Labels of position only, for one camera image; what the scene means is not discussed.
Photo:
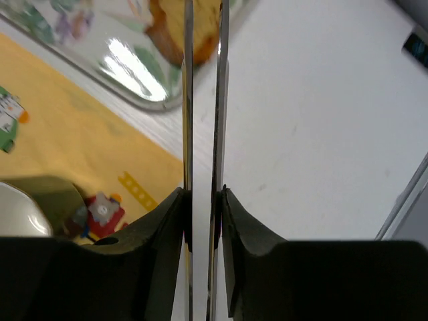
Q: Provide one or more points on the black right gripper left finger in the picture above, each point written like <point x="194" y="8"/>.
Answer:
<point x="129" y="275"/>

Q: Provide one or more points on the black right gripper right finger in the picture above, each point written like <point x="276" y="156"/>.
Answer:
<point x="270" y="278"/>

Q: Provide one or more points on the silver metal tongs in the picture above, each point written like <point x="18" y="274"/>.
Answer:
<point x="222" y="78"/>

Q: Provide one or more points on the sliced herb bread piece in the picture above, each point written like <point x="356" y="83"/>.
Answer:
<point x="167" y="29"/>

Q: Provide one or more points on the dark green mug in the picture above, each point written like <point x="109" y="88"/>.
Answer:
<point x="39" y="206"/>

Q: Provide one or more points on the yellow vehicle print placemat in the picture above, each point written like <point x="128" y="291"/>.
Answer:
<point x="91" y="173"/>

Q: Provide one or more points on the floral white serving tray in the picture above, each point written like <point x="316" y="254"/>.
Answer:
<point x="107" y="41"/>

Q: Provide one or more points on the aluminium table frame rail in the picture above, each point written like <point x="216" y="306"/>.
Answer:
<point x="404" y="202"/>

